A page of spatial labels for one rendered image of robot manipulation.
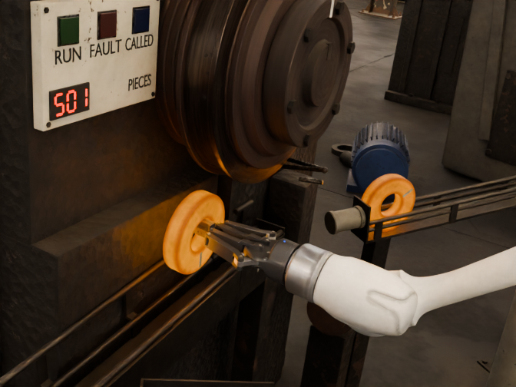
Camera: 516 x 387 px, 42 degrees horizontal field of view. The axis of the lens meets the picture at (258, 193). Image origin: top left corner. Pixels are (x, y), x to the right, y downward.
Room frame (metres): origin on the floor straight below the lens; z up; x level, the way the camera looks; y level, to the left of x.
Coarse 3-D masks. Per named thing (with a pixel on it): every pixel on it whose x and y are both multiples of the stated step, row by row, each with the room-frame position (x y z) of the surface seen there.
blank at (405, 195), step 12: (384, 180) 1.59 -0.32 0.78; (396, 180) 1.60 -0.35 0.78; (408, 180) 1.62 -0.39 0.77; (372, 192) 1.57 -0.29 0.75; (384, 192) 1.58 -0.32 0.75; (396, 192) 1.60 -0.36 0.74; (408, 192) 1.62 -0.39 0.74; (372, 204) 1.57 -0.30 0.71; (396, 204) 1.63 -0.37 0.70; (408, 204) 1.62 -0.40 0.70; (372, 216) 1.57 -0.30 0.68; (384, 216) 1.59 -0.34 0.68
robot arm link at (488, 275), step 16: (496, 256) 0.98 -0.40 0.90; (512, 256) 0.95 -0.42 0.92; (400, 272) 1.05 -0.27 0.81; (448, 272) 1.04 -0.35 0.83; (464, 272) 1.01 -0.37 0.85; (480, 272) 0.98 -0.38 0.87; (496, 272) 0.96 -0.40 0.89; (512, 272) 0.94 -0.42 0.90; (416, 288) 1.03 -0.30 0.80; (432, 288) 1.02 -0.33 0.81; (448, 288) 1.01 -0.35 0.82; (464, 288) 0.99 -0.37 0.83; (480, 288) 0.98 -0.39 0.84; (496, 288) 0.97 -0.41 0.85; (432, 304) 1.01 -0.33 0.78; (448, 304) 1.02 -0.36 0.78; (416, 320) 1.01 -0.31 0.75
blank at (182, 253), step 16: (192, 192) 1.09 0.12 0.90; (208, 192) 1.11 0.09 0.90; (192, 208) 1.05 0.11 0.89; (208, 208) 1.09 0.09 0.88; (176, 224) 1.03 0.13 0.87; (192, 224) 1.05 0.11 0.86; (176, 240) 1.02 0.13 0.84; (192, 240) 1.11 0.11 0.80; (176, 256) 1.01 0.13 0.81; (192, 256) 1.06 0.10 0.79; (208, 256) 1.11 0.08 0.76; (192, 272) 1.07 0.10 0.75
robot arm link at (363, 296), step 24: (336, 264) 0.95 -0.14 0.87; (360, 264) 0.95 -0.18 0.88; (336, 288) 0.91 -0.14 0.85; (360, 288) 0.90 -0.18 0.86; (384, 288) 0.90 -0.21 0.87; (408, 288) 0.91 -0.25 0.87; (336, 312) 0.91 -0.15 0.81; (360, 312) 0.89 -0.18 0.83; (384, 312) 0.88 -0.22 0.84; (408, 312) 0.89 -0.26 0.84
